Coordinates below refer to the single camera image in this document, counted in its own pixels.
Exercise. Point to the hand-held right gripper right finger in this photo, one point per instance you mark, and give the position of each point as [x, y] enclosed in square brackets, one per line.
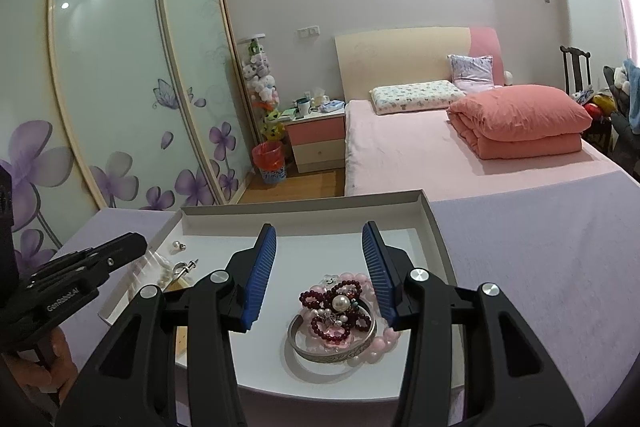
[380, 279]

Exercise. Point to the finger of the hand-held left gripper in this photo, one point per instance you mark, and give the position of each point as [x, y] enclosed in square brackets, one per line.
[120, 246]
[75, 279]

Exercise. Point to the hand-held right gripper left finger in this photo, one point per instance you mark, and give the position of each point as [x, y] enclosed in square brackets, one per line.
[260, 279]

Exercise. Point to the pearl stud earring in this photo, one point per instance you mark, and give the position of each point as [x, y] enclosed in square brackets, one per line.
[173, 247]
[342, 303]

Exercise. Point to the grey cardboard box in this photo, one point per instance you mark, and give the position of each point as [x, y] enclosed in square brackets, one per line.
[310, 247]

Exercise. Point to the thin silver bangle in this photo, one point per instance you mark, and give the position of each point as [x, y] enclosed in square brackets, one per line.
[179, 268]

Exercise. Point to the pearl cluster earring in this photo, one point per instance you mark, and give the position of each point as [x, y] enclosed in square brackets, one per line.
[331, 319]

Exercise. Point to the person's left hand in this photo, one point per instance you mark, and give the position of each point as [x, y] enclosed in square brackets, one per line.
[62, 349]

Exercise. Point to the red and blue trash bin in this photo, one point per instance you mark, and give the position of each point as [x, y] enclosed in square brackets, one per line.
[269, 163]

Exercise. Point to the pink bed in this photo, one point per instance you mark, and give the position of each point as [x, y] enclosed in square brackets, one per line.
[400, 147]

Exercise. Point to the lilac bedspread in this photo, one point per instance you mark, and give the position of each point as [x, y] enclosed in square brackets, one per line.
[525, 282]

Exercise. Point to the pink and beige nightstand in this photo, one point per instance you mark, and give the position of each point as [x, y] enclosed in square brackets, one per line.
[315, 142]

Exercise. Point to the floral sliding wardrobe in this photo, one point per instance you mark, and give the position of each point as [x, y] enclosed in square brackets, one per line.
[110, 82]

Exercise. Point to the white mug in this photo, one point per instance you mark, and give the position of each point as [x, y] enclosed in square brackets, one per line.
[303, 106]

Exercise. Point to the blue packet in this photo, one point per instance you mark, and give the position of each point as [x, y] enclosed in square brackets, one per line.
[332, 107]

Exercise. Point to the patterned white pillow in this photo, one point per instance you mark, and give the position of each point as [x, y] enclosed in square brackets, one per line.
[415, 98]

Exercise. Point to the hanging plush toy organizer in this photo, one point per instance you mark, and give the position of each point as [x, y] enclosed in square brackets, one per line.
[260, 82]

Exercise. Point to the coral folded quilt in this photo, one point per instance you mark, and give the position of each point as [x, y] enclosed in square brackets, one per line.
[520, 122]

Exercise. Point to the beige and pink headboard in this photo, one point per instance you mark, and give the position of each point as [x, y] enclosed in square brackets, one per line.
[400, 57]

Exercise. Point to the lavender pillow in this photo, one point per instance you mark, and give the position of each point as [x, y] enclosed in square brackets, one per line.
[472, 74]

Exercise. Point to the dark grey cloth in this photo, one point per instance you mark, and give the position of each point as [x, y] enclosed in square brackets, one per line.
[620, 132]

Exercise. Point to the red and yellow toys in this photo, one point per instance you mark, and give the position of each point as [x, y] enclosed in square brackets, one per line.
[600, 103]

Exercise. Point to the dark wooden chair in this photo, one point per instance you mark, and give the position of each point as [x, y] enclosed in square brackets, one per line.
[575, 72]

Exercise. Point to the blue plush robe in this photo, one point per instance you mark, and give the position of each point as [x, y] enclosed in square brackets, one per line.
[634, 97]

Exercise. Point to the white plush toy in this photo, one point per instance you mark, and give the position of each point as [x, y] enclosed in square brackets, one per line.
[621, 78]

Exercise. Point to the white wall outlet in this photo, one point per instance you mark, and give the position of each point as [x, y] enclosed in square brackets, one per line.
[308, 31]

